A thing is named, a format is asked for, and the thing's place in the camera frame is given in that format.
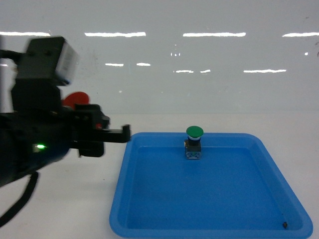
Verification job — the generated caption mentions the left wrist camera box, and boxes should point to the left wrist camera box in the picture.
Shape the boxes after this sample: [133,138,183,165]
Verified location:
[16,36,79,86]

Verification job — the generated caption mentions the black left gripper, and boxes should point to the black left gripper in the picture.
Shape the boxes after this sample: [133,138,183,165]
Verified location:
[0,79,110,186]

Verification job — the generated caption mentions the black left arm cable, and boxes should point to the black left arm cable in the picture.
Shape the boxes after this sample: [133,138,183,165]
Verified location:
[0,171,39,229]

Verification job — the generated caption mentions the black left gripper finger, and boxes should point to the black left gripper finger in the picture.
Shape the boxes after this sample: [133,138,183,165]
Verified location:
[96,124,131,143]

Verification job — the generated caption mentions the green mushroom push button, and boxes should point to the green mushroom push button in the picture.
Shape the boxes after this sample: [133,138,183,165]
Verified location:
[184,125,204,159]

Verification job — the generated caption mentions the red mushroom push button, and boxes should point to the red mushroom push button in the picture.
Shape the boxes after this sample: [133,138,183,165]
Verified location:
[62,92,90,108]

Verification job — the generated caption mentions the blue plastic tray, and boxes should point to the blue plastic tray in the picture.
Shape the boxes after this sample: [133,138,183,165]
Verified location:
[109,132,313,239]

